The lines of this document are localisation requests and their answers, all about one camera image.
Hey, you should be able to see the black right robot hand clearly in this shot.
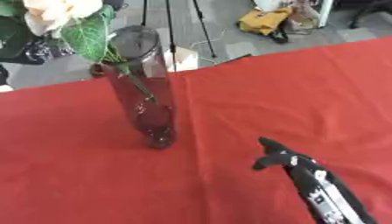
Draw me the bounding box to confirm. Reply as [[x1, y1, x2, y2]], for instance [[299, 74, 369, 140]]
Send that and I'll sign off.
[[251, 136, 343, 202]]

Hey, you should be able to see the clear glass vase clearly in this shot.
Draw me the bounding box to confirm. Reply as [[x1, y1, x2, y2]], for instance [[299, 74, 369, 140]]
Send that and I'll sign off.
[[99, 24, 178, 151]]

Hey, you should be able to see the yellow bag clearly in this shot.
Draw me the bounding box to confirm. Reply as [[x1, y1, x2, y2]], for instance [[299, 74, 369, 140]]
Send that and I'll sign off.
[[235, 6, 296, 37]]

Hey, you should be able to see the white cardboard box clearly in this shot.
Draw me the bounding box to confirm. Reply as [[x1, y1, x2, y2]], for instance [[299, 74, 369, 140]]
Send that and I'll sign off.
[[162, 45, 201, 73]]

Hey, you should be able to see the black tripod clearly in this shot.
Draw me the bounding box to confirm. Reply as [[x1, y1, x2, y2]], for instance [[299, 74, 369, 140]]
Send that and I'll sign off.
[[139, 0, 220, 73]]

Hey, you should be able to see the white artificial flower with leaves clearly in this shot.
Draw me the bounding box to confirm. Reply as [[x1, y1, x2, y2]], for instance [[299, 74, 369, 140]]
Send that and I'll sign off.
[[0, 0, 159, 106]]

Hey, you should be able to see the black patterned bag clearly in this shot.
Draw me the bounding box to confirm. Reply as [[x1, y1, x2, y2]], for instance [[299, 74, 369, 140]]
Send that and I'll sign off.
[[0, 38, 79, 66]]

